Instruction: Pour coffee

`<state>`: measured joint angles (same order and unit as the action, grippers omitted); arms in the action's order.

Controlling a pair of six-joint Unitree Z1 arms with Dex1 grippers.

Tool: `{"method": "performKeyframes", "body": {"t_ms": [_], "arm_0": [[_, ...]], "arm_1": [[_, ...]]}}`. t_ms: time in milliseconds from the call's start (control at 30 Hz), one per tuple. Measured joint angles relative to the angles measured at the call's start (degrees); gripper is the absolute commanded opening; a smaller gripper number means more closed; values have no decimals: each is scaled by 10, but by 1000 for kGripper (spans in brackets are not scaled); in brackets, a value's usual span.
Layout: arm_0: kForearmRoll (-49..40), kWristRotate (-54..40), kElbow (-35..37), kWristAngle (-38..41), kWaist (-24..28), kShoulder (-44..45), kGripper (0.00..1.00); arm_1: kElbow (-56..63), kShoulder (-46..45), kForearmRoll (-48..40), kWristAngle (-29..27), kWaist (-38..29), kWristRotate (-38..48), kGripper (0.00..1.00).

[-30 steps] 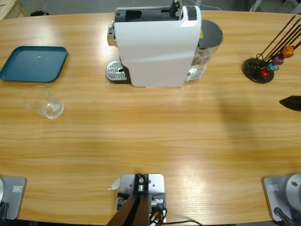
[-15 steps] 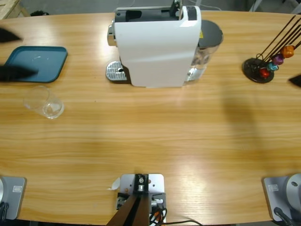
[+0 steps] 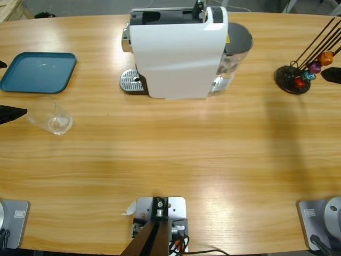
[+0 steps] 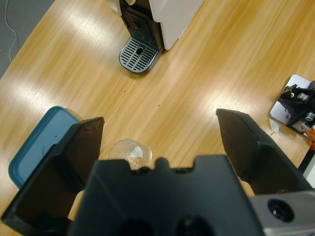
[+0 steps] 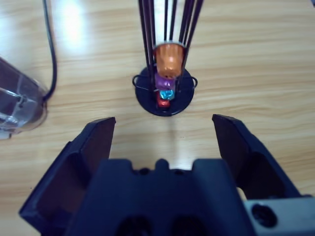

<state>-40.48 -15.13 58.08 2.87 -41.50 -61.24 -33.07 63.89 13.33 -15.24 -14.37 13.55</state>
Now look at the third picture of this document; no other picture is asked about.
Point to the dark camera mount post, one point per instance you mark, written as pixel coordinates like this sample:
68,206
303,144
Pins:
152,240

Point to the teal plastic tray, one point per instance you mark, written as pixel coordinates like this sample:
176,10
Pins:
37,74

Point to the purple coffee capsule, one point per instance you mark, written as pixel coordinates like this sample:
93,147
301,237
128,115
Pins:
315,67

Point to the robot arm grey base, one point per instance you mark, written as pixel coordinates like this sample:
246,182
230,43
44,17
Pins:
16,224
314,226

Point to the red coffee capsule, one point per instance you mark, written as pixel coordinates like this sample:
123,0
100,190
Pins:
299,83

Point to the black object on floor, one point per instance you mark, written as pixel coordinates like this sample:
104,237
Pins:
44,15

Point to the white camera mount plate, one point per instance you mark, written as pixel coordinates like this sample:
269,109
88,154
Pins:
177,205

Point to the white metal frame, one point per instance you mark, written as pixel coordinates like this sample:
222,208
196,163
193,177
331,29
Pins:
291,6

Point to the black capsule holder with rods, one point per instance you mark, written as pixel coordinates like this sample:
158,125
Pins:
285,77

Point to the clear drinking glass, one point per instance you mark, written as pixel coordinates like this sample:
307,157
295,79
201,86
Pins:
57,122

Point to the white capsule coffee machine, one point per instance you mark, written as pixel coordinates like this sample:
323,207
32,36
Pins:
173,58

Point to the white paper tape piece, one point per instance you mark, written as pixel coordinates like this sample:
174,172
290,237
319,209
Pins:
130,209

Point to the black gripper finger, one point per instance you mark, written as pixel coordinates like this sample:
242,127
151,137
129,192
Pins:
10,114
333,75
2,64

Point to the clear water tank black lid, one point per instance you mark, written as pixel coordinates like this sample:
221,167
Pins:
238,37

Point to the teal coffee capsule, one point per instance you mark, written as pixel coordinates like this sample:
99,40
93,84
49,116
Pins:
309,75

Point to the orange coffee capsule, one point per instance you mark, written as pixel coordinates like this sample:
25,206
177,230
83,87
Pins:
326,58

